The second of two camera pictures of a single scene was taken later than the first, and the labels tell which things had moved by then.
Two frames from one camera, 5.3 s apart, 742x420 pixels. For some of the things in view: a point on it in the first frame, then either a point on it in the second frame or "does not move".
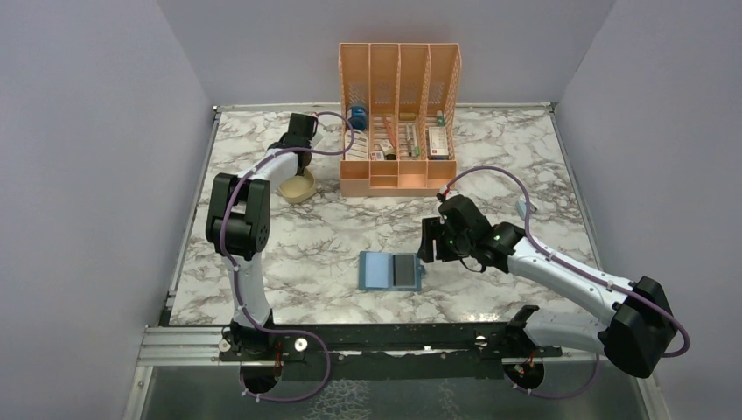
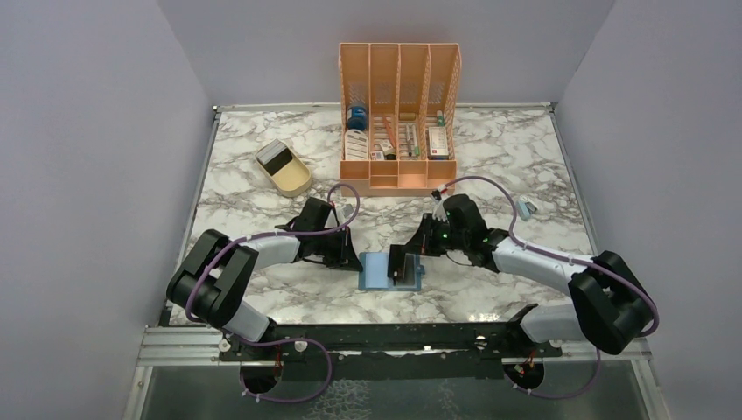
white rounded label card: x=359 y=148 does not move
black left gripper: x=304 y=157 → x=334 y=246
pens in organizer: x=412 y=142 does not move
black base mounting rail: x=381 y=352 does not move
